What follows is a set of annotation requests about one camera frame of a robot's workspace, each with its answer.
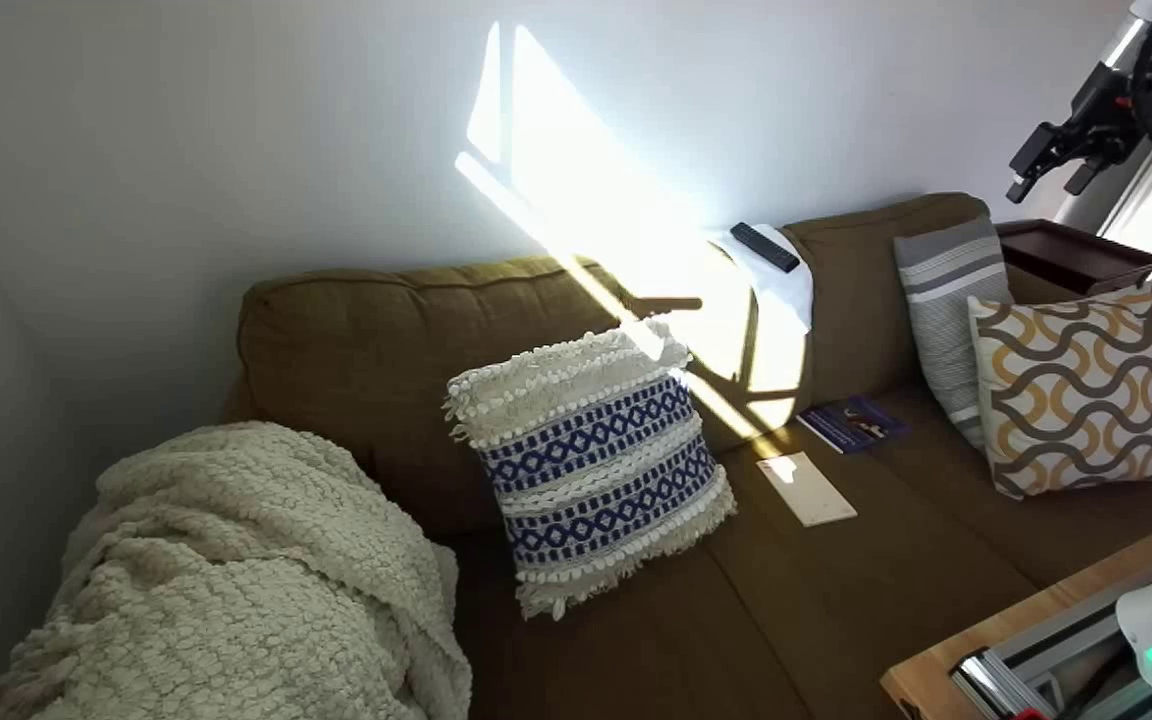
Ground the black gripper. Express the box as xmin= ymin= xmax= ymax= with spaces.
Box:
xmin=1009 ymin=65 xmax=1145 ymax=204

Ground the black remote control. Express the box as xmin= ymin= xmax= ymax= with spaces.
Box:
xmin=729 ymin=219 xmax=799 ymax=272

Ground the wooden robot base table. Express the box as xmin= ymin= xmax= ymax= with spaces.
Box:
xmin=879 ymin=535 xmax=1152 ymax=720

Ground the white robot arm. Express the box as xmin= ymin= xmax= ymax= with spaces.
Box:
xmin=1009 ymin=0 xmax=1152 ymax=204

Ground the dark wooden tray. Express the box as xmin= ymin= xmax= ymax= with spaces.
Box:
xmin=1002 ymin=219 xmax=1152 ymax=294

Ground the grey striped pillow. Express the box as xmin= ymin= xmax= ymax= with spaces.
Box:
xmin=891 ymin=217 xmax=1012 ymax=449

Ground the yellow grey wave pillow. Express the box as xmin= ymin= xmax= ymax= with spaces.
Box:
xmin=968 ymin=280 xmax=1152 ymax=502

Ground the white cloth on sofa back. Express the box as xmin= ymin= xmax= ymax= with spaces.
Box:
xmin=712 ymin=226 xmax=811 ymax=327

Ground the dark blue booklet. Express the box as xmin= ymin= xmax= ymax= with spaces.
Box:
xmin=795 ymin=396 xmax=901 ymax=458

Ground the brown fabric sofa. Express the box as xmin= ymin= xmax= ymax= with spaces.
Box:
xmin=238 ymin=193 xmax=1152 ymax=720

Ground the blue white patterned pillow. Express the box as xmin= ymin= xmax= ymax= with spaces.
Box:
xmin=444 ymin=319 xmax=735 ymax=619

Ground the cream knitted blanket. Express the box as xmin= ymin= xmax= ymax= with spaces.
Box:
xmin=0 ymin=419 xmax=471 ymax=720

